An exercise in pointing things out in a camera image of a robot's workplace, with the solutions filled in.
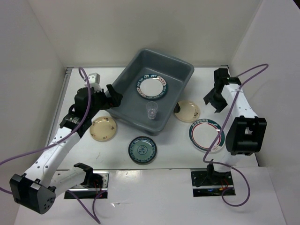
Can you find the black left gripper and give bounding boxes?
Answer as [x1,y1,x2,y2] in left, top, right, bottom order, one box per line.
[88,84,122,118]

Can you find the cream plate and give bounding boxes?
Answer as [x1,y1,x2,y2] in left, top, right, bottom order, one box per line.
[90,116,117,142]
[173,100,201,123]

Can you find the white plate green red rim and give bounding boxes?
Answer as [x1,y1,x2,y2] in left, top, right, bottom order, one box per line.
[188,119,221,152]

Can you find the clear plastic cup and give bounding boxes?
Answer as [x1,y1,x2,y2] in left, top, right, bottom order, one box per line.
[146,101,158,120]

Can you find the white plate dark blue rim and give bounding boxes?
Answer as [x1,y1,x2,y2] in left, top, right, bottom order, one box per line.
[135,74,168,100]

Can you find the blue floral green plate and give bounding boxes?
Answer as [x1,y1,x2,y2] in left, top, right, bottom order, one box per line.
[128,136,158,165]

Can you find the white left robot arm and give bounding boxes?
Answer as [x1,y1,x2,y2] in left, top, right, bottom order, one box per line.
[9,84,123,214]

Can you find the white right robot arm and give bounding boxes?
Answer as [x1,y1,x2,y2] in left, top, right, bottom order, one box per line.
[203,68,267,184]

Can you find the grey plastic bin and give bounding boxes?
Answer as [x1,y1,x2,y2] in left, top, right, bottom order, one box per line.
[108,48,194,136]

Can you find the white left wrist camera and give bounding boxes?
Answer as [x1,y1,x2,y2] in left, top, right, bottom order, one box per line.
[84,73,100,87]

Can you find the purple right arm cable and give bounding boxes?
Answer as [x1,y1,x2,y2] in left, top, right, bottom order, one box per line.
[202,63,269,206]

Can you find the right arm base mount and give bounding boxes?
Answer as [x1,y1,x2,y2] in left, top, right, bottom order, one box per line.
[190,168,235,197]

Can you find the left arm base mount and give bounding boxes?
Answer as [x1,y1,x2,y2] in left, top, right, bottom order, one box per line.
[69,170,110,199]

